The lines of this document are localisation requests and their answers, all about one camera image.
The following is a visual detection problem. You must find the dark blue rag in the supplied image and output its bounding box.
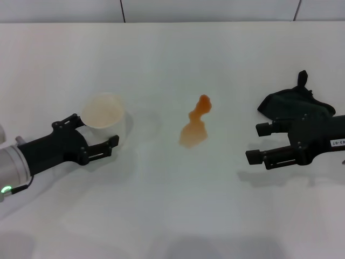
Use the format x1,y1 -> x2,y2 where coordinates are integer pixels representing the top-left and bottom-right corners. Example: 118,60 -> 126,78
257,70 -> 337,122

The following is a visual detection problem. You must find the left arm cable with plug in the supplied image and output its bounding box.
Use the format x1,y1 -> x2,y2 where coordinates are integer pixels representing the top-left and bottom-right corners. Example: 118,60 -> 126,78
0,175 -> 35,195

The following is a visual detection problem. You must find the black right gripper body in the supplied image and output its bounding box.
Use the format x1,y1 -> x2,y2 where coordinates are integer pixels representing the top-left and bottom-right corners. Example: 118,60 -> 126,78
287,114 -> 345,165

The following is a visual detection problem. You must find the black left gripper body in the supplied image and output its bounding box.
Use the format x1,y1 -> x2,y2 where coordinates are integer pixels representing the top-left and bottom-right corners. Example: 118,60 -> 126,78
17,125 -> 89,176

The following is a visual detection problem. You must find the brown water stain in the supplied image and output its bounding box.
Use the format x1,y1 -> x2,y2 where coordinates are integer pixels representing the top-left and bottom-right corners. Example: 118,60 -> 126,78
179,94 -> 213,148

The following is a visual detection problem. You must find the white paper cup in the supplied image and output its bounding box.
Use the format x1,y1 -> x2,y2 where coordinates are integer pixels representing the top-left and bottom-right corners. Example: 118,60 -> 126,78
80,92 -> 127,144

